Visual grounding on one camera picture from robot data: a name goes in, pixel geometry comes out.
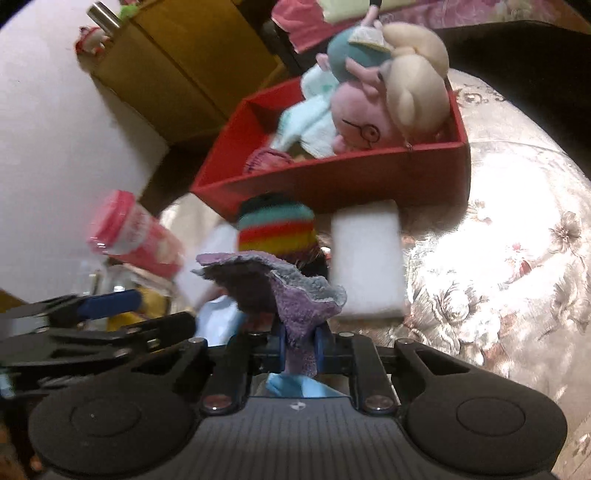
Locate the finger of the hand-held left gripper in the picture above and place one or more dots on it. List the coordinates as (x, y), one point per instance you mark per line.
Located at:
(152, 332)
(111, 302)

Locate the rainbow striped sock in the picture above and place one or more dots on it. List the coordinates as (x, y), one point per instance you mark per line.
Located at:
(277, 230)

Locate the pink lidded tumbler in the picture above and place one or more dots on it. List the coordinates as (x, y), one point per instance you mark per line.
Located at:
(134, 235)

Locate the green plush toy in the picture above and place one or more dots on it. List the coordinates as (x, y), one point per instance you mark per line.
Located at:
(134, 8)

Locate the floral satin tablecloth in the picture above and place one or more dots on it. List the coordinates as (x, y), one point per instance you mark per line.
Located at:
(485, 258)

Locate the white sponge block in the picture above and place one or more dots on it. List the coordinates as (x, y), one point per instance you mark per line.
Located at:
(367, 263)

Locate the pink knitted cloth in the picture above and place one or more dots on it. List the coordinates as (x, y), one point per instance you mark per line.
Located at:
(268, 161)

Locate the red cardboard box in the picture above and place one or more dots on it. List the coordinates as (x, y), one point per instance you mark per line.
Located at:
(369, 180)

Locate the wooden desk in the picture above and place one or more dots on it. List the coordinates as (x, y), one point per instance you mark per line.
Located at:
(184, 69)

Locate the plush doll with blond hair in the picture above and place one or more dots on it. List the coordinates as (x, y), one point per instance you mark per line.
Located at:
(360, 120)

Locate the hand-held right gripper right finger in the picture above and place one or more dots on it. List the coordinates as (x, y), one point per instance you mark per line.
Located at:
(364, 364)

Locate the mint green towel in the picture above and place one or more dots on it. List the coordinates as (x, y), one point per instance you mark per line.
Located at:
(309, 124)

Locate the blue face mask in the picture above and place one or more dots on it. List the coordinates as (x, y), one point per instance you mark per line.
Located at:
(217, 318)
(300, 387)

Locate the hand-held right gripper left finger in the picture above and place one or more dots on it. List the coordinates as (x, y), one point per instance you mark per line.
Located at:
(231, 364)

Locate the steel thermos bottle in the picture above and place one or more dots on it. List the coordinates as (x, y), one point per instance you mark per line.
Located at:
(105, 16)

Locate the purple towel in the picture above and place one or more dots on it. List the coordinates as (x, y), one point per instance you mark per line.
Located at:
(300, 318)

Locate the beige plush toy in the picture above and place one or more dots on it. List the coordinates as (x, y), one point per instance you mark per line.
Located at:
(415, 87)

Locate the pink cartoon quilt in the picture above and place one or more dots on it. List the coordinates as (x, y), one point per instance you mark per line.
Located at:
(300, 18)

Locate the red santa plush toy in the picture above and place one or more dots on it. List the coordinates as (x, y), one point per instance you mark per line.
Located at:
(92, 39)

